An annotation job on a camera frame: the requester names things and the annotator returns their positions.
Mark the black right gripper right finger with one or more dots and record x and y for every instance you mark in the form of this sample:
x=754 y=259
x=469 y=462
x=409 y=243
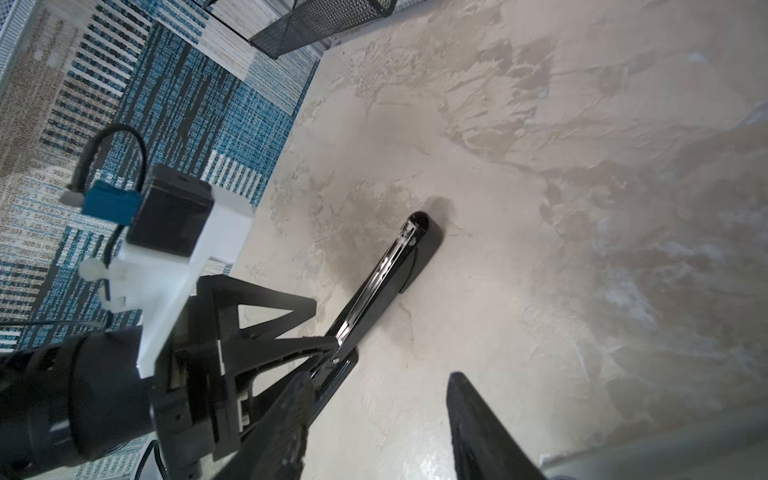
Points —
x=482 y=447

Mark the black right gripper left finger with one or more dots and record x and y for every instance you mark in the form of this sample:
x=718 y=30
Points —
x=277 y=445

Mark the black stapler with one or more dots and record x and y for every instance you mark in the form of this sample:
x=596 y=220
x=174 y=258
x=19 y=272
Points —
x=416 y=243

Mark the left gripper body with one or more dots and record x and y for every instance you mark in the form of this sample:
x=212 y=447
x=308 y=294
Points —
x=196 y=409

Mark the black wire shelf rack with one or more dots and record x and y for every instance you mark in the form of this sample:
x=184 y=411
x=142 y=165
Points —
x=308 y=22

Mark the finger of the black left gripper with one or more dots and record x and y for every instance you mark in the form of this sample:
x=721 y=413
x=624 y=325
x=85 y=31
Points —
x=245 y=358
x=220 y=297

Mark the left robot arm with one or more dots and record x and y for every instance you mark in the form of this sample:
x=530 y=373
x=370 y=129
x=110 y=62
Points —
x=73 y=402

